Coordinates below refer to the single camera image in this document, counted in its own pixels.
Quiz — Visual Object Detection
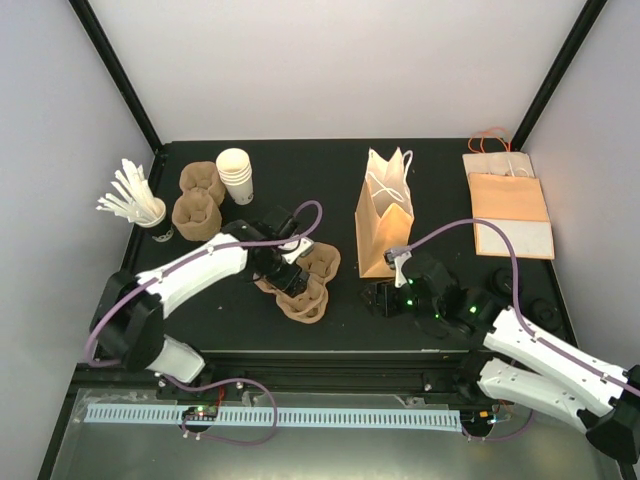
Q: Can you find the brown two-cup carrier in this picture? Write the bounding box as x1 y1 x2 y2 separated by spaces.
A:
254 242 341 324

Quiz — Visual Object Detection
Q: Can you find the brown paper bag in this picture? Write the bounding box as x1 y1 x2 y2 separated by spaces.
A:
468 173 555 260
354 149 414 278

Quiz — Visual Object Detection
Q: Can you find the brown cup carrier stack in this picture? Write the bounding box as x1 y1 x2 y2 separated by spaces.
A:
172 161 226 242

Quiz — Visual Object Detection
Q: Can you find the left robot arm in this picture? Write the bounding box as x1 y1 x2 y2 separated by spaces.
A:
85 210 314 399

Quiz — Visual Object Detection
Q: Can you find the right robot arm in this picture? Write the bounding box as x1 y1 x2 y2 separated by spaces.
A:
363 253 639 464

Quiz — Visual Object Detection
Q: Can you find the stack of paper cups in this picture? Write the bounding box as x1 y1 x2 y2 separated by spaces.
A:
215 148 254 205

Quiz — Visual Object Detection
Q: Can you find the flat brown paper bag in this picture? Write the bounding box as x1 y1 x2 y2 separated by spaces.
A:
468 173 555 260

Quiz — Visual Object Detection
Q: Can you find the cup of white stirrers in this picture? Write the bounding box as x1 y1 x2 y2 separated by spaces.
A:
96 158 174 243

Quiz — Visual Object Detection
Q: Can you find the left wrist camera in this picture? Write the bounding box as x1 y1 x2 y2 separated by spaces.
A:
278 237 314 264

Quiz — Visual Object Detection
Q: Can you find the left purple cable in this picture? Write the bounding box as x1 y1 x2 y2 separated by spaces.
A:
82 200 324 369

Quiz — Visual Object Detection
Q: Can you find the purple cable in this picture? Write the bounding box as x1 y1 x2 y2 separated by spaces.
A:
399 218 640 396
82 200 324 369

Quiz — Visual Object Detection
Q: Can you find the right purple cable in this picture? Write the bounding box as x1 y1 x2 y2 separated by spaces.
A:
399 218 640 396

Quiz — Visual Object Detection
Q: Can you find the orange bag handle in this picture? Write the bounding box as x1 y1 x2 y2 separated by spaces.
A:
467 126 512 154

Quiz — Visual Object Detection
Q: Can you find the light blue cable duct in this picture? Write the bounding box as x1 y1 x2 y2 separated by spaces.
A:
84 404 462 433

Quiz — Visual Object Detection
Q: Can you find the left black frame post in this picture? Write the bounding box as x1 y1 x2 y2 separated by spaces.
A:
68 0 163 153

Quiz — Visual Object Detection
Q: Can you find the black frame post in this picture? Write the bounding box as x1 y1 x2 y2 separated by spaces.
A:
68 0 163 153
511 0 608 151

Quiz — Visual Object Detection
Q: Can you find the right black frame post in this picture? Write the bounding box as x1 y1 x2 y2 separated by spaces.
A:
511 0 608 151

